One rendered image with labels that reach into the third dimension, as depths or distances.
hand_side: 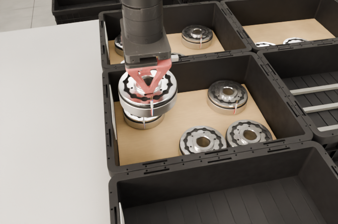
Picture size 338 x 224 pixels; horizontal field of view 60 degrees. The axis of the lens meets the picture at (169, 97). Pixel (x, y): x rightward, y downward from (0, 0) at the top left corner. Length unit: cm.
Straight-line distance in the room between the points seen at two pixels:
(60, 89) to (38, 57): 23
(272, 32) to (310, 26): 15
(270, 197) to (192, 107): 28
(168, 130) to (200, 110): 10
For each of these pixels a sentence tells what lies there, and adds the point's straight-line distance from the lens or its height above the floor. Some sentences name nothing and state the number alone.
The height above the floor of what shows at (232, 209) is 83.
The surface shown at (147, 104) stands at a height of 104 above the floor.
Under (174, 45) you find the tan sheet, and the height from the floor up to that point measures 83.
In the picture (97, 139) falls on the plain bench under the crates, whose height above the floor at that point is 70.
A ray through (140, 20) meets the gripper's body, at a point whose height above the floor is 118.
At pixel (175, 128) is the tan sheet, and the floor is 83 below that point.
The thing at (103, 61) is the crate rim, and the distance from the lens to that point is 76.
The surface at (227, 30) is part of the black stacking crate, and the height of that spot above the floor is 90.
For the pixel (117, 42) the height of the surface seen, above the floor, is 86.
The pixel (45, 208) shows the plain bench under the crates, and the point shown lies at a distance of 81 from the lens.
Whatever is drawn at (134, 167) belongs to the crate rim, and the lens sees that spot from 53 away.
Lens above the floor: 138
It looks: 44 degrees down
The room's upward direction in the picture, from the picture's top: straight up
